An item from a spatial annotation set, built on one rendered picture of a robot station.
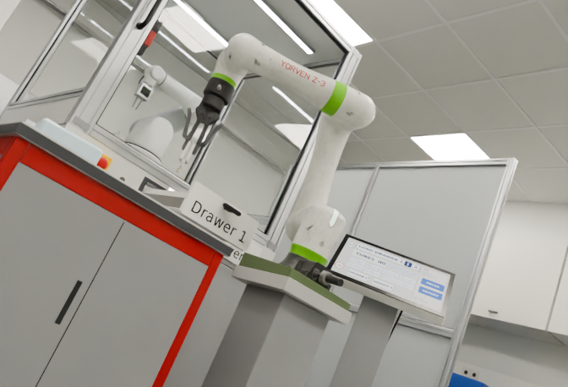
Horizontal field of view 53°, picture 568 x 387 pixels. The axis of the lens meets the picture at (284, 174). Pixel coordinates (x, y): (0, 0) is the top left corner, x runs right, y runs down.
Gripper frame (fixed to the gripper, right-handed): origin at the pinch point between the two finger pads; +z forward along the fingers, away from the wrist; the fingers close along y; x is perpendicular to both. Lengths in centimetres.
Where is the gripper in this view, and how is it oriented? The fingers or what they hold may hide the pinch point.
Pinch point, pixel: (188, 152)
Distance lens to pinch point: 184.4
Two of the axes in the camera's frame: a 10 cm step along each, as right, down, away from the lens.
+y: 9.0, 4.2, 0.6
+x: -1.8, 2.5, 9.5
